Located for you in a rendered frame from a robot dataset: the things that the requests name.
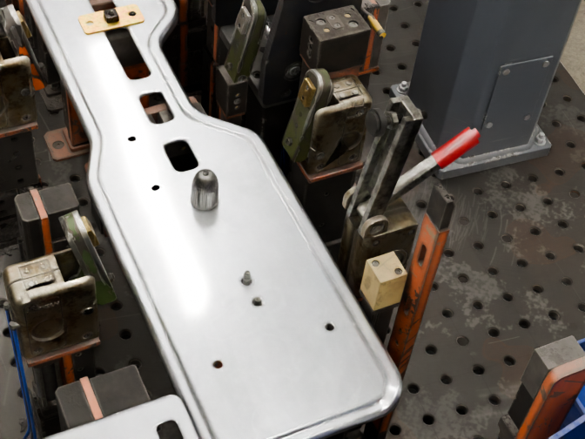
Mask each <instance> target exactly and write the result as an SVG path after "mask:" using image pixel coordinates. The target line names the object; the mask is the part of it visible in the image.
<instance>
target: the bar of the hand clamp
mask: <svg viewBox="0 0 585 439"><path fill-rule="evenodd" d="M426 119H427V112H426V111H421V110H420V109H418V108H416V107H415V105H414V103H413V102H412V101H411V99H410V98H409V97H408V96H400V97H397V98H390V99H389V101H388V104H387V108H386V110H385V112H383V111H382V110H381V109H380V108H373V109H370V110H369V111H368V112H367V115H366V119H365V123H366V129H367V131H368V132H369V133H370V134H371V135H372V136H373V137H375V138H374V141H373V144H372V147H371V149H370V152H369V154H368V156H367V159H366V163H365V165H364V167H363V170H362V173H361V175H360V179H359V181H358V184H357V186H356V188H355V191H354V193H353V197H352V199H351V202H350V204H349V207H348V209H347V211H346V213H347V215H348V217H353V216H358V215H359V214H358V213H357V207H358V204H359V203H361V202H365V201H366V200H368V199H370V198H371V199H370V200H369V203H368V205H367V208H366V211H365V213H364V216H363V218H362V221H361V222H360V226H359V229H358V233H359V234H360V232H361V228H362V226H363V224H364V223H365V221H367V220H368V219H370V218H372V217H374V216H377V215H384V213H385V211H386V209H387V205H388V203H389V201H390V199H391V197H392V194H393V191H394V188H395V187H396V184H397V182H398V180H399V177H400V174H401V172H402V170H403V167H404V165H405V163H406V161H407V157H408V155H409V153H410V151H411V149H412V146H413V144H414V141H415V139H416V136H417V134H418V132H419V129H420V126H421V124H422V122H423V120H426Z"/></svg>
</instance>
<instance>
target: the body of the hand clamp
mask: <svg viewBox="0 0 585 439"><path fill-rule="evenodd" d="M384 216H385V217H386V218H387V220H388V222H389V225H388V229H387V232H385V233H381V234H377V235H375V236H372V237H371V238H366V239H363V238H362V236H361V235H360V234H359V233H358V229H359V226H360V222H361V221H362V218H361V217H360V216H359V215H358V216H353V217H348V215H347V214H346V221H345V225H344V230H343V234H342V240H341V244H340V252H339V257H338V262H337V263H336V264H337V266H338V267H339V269H340V271H341V272H342V274H343V276H344V277H345V279H346V281H347V283H348V285H349V287H350V288H351V289H352V291H353V293H354V295H355V297H356V298H357V300H358V302H359V303H360V305H361V302H362V299H363V298H362V297H361V295H360V285H361V282H362V278H363V273H364V270H365V265H366V260H369V259H372V258H374V257H377V256H380V255H383V254H386V253H391V252H394V253H395V255H396V256H397V258H398V259H399V261H400V263H401V265H402V266H403V267H404V268H405V270H406V269H407V263H408V261H409V257H410V253H411V251H412V247H413V243H414V238H415V234H416V232H417V228H418V225H419V224H418V222H417V221H416V219H415V218H414V216H413V215H412V214H411V212H410V211H409V209H408V208H407V206H406V204H405V203H404V201H403V200H402V198H398V199H397V200H395V201H394V202H393V203H392V204H390V205H389V206H387V209H386V211H385V213H384ZM333 329H334V326H333V325H332V324H327V330H329V331H331V330H333Z"/></svg>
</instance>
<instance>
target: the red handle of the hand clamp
mask: <svg viewBox="0 0 585 439"><path fill-rule="evenodd" d="M480 137H481V135H480V134H479V133H478V131H477V130H476V129H475V128H474V129H473V130H471V129H470V128H469V127H467V128H466V129H464V130H463V131H462V132H460V133H458V134H457V135H456V136H454V137H453V138H451V139H450V140H448V142H446V143H445V144H443V145H442V146H440V147H439V148H437V149H436V150H435V151H433V152H431V155H430V156H429V157H427V158H426V159H424V160H423V161H421V162H420V163H419V164H418V165H416V166H415V167H413V168H412V169H410V170H409V171H408V172H406V173H404V174H403V175H402V176H400V177H399V180H398V182H397V184H396V187H395V188H394V191H393V194H392V197H391V199H390V201H389V203H388V206H389V205H390V204H392V203H393V202H394V201H395V200H397V199H398V198H400V197H401V196H403V195H404V194H405V193H407V192H409V191H410V190H411V189H413V188H414V187H416V186H417V185H418V184H419V183H421V182H422V181H424V180H425V179H427V178H428V177H430V176H431V175H433V174H434V173H435V172H437V171H439V170H440V169H444V168H445V167H446V166H448V165H450V164H451V163H453V162H454V161H455V160H456V159H458V158H459V157H461V156H462V155H463V154H465V153H466V152H468V151H469V150H471V149H472V148H474V147H475V146H477V145H478V144H479V143H480V141H479V140H478V138H480ZM370 199H371V198H370ZM370 199H368V200H366V201H365V202H361V203H359V204H358V207H357V213H358V214H359V216H360V217H361V218H363V216H364V213H365V211H366V208H367V205H368V203H369V200H370Z"/></svg>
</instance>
